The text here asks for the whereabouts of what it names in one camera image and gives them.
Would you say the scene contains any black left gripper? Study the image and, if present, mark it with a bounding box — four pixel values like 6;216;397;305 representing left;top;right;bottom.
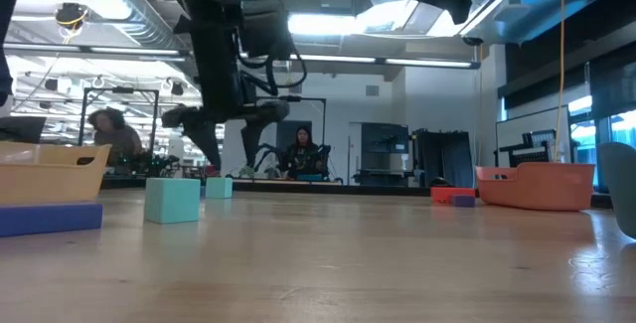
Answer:
161;98;291;173

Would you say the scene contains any small teal cube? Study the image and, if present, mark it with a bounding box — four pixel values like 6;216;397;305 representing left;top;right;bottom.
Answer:
205;177;234;200
144;177;202;225

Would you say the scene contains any red toy brick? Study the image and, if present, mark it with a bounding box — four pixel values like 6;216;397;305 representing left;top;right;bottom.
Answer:
429;186;477;205

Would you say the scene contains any dark green plastic bin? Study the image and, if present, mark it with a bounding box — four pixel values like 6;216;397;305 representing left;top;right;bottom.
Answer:
596;141;636;241

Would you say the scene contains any long ceiling light bar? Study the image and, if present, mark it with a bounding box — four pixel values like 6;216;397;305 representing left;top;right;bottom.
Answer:
2;42;482;70

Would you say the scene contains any person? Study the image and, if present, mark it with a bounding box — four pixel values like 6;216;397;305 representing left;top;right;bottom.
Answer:
87;106;146;175
283;124;325;181

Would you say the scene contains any whiteboard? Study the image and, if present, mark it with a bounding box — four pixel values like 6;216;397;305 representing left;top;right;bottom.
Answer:
495;105;571;168

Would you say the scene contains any black curtain screen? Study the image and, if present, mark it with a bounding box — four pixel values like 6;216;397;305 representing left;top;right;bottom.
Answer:
410;128;474;189

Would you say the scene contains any black equipment cart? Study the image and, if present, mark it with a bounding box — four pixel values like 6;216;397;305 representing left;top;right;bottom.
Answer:
496;130;557;168

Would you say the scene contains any yellow plastic bin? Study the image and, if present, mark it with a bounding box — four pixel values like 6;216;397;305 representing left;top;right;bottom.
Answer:
0;142;111;206

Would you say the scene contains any black monitor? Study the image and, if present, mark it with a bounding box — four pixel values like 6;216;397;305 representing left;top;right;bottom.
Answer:
0;115;48;144

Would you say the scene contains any orange plastic bin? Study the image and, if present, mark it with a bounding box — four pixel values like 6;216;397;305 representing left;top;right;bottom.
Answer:
475;161;596;213

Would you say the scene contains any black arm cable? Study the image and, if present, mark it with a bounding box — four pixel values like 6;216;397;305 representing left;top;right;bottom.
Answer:
233;0;309;96

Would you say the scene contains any black gantry frame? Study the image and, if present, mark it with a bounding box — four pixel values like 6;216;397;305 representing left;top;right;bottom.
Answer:
78;86;160;148
257;94;328;180

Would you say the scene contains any yellow hanging cable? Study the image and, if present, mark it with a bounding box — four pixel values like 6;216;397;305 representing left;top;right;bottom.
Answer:
553;0;567;164

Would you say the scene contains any black aluminium table frame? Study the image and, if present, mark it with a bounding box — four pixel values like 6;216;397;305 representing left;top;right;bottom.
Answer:
100;177;630;210

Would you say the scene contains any silver air duct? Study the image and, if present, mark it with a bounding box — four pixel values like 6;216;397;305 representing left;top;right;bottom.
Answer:
42;0;193;54

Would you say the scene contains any yellow ceiling cable reel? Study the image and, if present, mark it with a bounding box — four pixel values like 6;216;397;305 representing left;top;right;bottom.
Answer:
54;2;90;31

